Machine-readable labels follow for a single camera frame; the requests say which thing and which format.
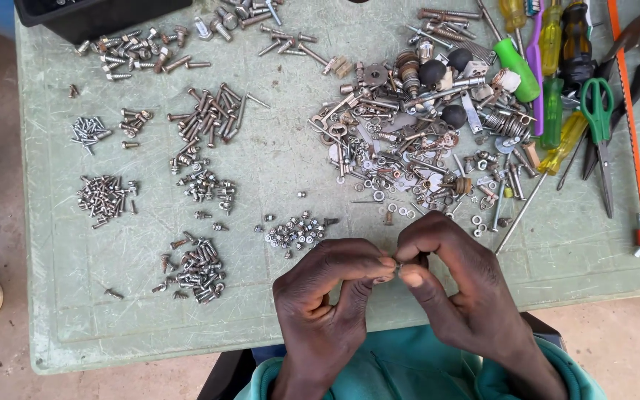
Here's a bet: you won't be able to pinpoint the person's right hand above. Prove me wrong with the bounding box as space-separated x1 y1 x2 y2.
395 211 527 369

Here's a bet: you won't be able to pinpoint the person's left hand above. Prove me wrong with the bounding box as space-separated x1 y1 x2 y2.
271 238 398 385

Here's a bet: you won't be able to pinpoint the teal hooded sweatshirt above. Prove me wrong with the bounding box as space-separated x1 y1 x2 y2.
234 324 607 400

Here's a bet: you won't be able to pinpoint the pile of small silver nuts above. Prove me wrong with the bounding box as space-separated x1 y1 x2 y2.
253 209 341 260

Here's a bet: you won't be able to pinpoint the pile of dark self-tapping screws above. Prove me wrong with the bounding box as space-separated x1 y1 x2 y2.
151 231 227 305

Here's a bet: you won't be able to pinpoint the heap of mixed metal hardware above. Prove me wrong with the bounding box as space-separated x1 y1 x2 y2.
306 48 542 241

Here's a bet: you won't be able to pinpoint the pile of bolts with nuts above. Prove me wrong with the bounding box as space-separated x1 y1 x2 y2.
175 169 238 217

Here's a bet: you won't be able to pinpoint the long-shaft yellow screwdriver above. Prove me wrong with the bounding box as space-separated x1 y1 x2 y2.
494 110 590 256

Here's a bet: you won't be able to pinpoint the black round knob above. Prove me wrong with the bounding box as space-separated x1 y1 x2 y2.
441 104 468 130
419 59 447 87
448 48 474 72

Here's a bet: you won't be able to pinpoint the pile of long dark bolts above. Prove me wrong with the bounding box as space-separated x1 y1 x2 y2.
166 82 272 174

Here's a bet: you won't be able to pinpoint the purple toothbrush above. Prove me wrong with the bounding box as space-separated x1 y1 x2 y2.
525 0 547 137

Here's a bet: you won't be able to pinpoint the pile of small pan-head screws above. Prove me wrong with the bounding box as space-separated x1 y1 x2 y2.
77 174 140 230

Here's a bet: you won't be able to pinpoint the small group of brown bolts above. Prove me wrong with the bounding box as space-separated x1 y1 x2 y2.
118 107 154 150

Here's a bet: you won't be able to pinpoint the amber and black screwdriver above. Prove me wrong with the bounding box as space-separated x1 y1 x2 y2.
558 0 597 94

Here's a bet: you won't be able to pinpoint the bundle of rusty long bolts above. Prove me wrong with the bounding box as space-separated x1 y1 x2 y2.
406 7 500 63

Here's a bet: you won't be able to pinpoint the group of slim grey bolts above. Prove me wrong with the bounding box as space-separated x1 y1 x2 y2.
257 24 330 68

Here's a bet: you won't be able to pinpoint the short yellow screwdriver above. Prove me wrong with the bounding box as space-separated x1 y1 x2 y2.
498 0 528 57

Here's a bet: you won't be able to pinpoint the pile of tiny bright screws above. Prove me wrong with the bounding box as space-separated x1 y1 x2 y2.
69 115 113 156

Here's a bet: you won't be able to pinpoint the cluster of large hex bolts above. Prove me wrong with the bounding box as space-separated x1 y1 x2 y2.
194 0 286 43

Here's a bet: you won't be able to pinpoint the pile of thick silver bolts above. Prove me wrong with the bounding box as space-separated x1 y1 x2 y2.
74 24 213 82

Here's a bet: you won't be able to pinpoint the black plastic tray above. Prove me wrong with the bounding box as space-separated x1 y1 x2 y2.
13 0 193 44

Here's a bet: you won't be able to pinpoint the translucent green handle screwdriver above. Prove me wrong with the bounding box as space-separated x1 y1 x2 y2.
539 77 566 151

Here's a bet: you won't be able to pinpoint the green-handled scissors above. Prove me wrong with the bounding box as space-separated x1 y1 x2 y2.
579 77 616 220

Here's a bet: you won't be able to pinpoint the bright green handle screwdriver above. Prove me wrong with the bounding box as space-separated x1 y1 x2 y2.
493 37 542 104

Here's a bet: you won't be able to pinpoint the black-handled pliers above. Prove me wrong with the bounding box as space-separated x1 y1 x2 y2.
556 59 640 193

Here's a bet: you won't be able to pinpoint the yellow-green handle screwdriver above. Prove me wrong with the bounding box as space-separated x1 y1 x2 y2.
538 4 563 77

